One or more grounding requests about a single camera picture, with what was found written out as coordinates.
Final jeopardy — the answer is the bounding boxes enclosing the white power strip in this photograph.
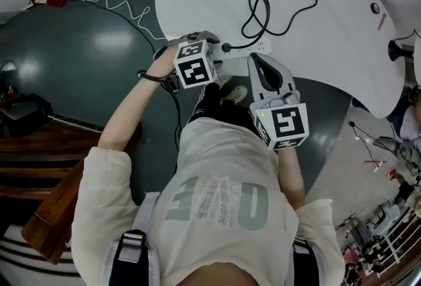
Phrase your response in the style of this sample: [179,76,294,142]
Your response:
[212,37,274,62]

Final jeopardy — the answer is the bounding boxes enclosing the person's right forearm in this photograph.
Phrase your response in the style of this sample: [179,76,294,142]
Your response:
[275,145,307,210]

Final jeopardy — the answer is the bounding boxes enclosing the person in white shirt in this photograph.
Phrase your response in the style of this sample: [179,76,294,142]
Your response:
[70,116,347,286]

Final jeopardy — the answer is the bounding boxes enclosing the person's left forearm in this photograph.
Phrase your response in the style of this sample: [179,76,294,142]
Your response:
[97,47,180,153]

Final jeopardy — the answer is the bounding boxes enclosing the left hand-held gripper cable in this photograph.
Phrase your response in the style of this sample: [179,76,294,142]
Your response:
[169,89,184,177]

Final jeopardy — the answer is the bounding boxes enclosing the black grey shoulder strap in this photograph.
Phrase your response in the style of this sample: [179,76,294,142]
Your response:
[291,238,322,286]
[111,228,153,286]

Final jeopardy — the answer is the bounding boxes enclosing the person's white shoe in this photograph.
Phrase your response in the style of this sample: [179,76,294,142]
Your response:
[215,73,233,91]
[219,85,249,107]

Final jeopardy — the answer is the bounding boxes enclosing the person's black trousers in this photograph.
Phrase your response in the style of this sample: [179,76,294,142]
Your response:
[186,82,264,144]

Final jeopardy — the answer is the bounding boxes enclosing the black hair dryer cable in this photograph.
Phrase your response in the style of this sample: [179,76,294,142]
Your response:
[230,0,319,51]

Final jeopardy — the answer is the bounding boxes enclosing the black wrist strap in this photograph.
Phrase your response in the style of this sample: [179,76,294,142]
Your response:
[137,69,181,94]

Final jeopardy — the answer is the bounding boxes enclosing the brown wooden bench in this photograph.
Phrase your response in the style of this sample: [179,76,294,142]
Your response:
[0,122,143,266]

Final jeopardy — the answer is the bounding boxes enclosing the white shade table lamp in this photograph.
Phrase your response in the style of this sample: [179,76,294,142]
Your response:
[387,27,421,62]

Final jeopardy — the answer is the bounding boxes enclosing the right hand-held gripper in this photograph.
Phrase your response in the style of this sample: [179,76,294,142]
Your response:
[247,53,310,152]

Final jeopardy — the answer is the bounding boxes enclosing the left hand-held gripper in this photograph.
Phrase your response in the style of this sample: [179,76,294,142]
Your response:
[153,30,225,91]

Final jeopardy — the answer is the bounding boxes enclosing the white cable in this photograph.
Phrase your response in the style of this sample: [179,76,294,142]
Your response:
[80,0,169,41]

